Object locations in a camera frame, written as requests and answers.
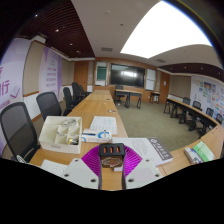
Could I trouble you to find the purple wall banner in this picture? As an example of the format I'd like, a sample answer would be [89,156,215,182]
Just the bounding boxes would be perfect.
[38,46,63,101]

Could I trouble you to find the white pack of markers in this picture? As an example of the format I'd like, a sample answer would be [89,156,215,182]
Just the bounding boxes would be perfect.
[183,146,203,165]

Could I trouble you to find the small wooden side table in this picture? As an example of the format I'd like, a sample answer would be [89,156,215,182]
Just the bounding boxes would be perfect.
[149,91,161,105]

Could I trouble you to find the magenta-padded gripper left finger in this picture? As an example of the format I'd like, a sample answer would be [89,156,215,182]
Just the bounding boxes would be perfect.
[61,145,103,190]

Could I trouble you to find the long curved wooden desk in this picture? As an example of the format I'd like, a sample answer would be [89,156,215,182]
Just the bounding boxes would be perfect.
[163,97,221,139]

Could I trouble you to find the large black wall screen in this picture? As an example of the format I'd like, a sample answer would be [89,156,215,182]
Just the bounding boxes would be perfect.
[110,63,146,89]

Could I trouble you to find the white framed whiteboard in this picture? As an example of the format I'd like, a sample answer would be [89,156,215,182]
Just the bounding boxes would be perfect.
[145,68,157,91]

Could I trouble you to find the bright ceiling light panel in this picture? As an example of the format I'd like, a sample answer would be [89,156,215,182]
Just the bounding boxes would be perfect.
[119,0,213,60]

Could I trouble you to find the row of black office chairs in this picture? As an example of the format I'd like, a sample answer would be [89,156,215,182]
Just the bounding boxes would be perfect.
[62,81,91,116]

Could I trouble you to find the large black mesh office chair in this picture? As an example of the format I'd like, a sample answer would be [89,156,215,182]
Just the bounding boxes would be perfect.
[0,101,41,164]

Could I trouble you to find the small black charger block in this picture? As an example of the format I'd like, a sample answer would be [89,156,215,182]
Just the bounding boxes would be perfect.
[98,143,127,173]

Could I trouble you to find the dark-legged wooden desk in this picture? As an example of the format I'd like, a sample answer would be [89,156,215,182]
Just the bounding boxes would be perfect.
[113,88,143,110]

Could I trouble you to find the white open cardboard box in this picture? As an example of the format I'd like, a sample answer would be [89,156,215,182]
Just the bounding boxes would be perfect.
[38,115,84,155]

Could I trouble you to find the white book with dark stripe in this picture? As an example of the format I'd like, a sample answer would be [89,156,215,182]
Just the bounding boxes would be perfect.
[111,136,174,167]

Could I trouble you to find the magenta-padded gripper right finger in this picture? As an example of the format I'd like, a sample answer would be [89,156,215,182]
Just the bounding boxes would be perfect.
[121,146,164,190]

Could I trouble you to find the white printed paper sheet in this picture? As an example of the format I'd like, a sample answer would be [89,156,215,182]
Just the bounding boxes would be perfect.
[89,115,119,136]

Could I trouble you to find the wooden door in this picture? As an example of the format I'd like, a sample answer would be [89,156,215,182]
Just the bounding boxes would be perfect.
[159,71,171,104]
[73,60,90,93]

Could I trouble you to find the green booklet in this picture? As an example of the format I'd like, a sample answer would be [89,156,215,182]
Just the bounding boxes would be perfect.
[192,140,216,163]

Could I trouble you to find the colourful wall posters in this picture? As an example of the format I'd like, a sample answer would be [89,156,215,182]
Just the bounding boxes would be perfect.
[191,78,224,121]

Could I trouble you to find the flat white and blue box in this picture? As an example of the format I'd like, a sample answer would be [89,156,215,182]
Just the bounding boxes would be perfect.
[80,128,113,144]

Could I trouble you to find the line of black office chairs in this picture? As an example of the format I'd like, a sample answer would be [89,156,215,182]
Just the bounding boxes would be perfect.
[169,96,224,138]

